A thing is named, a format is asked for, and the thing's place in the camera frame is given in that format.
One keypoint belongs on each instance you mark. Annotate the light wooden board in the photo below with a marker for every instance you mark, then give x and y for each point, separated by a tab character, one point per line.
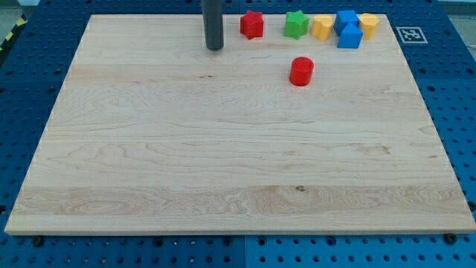
153	134

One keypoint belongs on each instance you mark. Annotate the yellow heart block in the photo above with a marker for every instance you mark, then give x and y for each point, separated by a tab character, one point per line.
321	26

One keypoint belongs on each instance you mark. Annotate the yellow hexagon block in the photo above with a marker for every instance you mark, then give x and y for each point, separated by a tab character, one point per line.
368	24

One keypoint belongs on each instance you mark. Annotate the red cylinder block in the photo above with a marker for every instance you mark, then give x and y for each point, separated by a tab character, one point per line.
301	71

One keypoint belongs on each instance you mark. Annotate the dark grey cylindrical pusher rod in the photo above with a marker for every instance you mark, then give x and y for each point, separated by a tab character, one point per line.
213	24

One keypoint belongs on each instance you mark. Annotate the blue cube block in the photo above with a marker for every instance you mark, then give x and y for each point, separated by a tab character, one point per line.
343	18

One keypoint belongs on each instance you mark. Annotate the blue triangle block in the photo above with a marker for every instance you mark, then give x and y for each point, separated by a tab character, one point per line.
351	37

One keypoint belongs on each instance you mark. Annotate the white fiducial marker tag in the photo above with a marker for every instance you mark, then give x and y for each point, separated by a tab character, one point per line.
411	35

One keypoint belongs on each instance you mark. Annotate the black bolt right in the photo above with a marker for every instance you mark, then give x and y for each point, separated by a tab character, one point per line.
450	238

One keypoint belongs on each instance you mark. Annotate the red star block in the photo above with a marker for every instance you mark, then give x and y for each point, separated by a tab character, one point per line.
252	24

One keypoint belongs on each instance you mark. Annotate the black bolt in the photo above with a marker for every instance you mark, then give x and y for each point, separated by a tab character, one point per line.
450	238
38	241

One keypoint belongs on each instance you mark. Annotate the black bolt left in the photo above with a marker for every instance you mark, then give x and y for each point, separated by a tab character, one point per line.
38	241

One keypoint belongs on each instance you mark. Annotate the green star block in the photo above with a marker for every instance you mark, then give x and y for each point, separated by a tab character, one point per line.
296	24

